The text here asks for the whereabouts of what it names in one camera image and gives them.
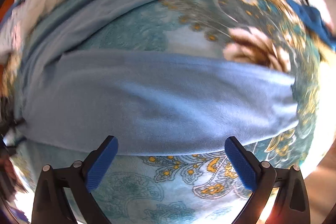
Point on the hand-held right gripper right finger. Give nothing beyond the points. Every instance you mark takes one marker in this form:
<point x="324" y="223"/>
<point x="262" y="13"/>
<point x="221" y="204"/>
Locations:
<point x="240" y="165"/>

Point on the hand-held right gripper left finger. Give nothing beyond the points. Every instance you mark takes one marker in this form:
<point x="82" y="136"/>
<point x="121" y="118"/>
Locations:
<point x="102" y="163"/>

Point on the light blue fleece pants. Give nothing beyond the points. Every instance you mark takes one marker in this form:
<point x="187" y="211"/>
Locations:
<point x="157" y="98"/>

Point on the teal floral plush blanket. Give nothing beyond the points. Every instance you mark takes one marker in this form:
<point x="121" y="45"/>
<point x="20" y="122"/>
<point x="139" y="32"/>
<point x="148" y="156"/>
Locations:
<point x="131" y="29"/>

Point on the dark blue fleece jacket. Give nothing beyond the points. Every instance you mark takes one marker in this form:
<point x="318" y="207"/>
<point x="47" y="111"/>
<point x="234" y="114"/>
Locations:
<point x="315" y="20"/>

